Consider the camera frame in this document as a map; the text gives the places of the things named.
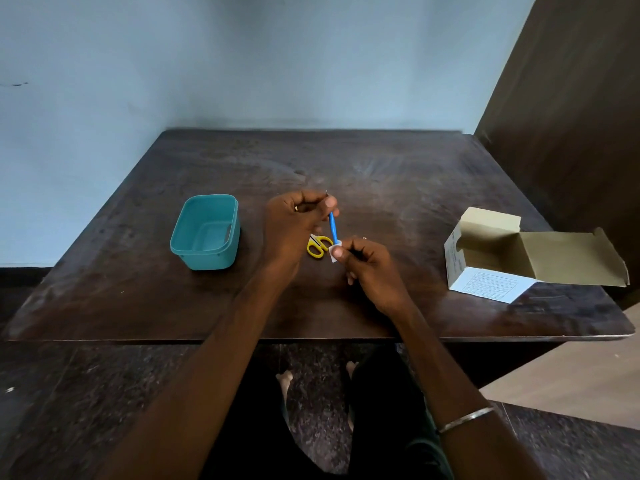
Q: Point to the person's left hand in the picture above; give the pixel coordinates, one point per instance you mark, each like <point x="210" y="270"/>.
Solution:
<point x="287" y="229"/>

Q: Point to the person's right hand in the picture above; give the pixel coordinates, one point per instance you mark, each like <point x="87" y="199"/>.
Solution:
<point x="377" y="279"/>

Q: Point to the blue-handled small tool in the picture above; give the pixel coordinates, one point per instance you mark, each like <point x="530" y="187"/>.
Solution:
<point x="333" y="227"/>

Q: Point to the white wipe pad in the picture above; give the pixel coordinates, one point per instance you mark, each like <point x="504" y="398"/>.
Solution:
<point x="332" y="249"/>

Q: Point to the teal plastic container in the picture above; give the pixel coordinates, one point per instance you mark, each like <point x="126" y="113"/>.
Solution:
<point x="200" y="229"/>

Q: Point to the white cardboard box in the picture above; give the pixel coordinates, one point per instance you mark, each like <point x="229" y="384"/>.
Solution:
<point x="490" y="289"/>

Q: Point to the person's left forearm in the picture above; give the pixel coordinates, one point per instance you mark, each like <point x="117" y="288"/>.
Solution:
<point x="210" y="384"/>

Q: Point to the person's right forearm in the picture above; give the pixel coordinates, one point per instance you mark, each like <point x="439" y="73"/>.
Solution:
<point x="440" y="374"/>

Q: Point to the person's right foot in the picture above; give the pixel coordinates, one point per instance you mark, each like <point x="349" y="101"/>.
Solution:
<point x="351" y="368"/>

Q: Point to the person's foot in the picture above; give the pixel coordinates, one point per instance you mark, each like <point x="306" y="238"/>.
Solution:
<point x="284" y="380"/>
<point x="351" y="368"/>

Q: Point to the person's left foot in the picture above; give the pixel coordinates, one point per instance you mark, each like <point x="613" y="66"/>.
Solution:
<point x="284" y="380"/>

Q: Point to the beige board surface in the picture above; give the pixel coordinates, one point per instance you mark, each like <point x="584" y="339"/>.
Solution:
<point x="575" y="389"/>

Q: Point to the brown wooden cabinet panel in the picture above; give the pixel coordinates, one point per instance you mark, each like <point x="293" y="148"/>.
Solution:
<point x="575" y="144"/>

